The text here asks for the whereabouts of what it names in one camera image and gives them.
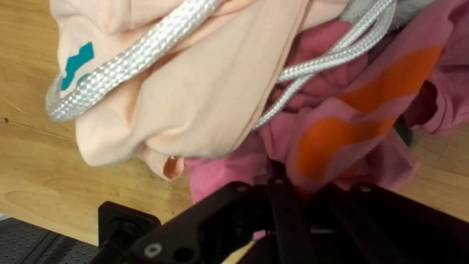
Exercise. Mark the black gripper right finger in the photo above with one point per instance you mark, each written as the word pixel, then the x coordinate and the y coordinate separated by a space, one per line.
pixel 369 225

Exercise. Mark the peach shirt with teal print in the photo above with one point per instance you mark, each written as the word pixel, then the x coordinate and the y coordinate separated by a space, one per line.
pixel 172 80

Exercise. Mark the pink shirt with orange print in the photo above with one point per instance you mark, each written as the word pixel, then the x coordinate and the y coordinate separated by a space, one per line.
pixel 340 127

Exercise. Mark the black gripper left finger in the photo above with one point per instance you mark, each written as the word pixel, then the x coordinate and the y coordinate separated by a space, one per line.
pixel 290 231

